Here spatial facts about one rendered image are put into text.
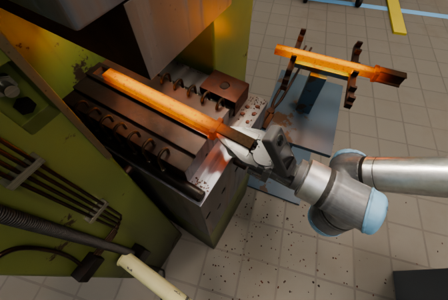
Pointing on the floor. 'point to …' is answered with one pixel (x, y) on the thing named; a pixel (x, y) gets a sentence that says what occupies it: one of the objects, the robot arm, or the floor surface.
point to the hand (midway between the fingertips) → (224, 132)
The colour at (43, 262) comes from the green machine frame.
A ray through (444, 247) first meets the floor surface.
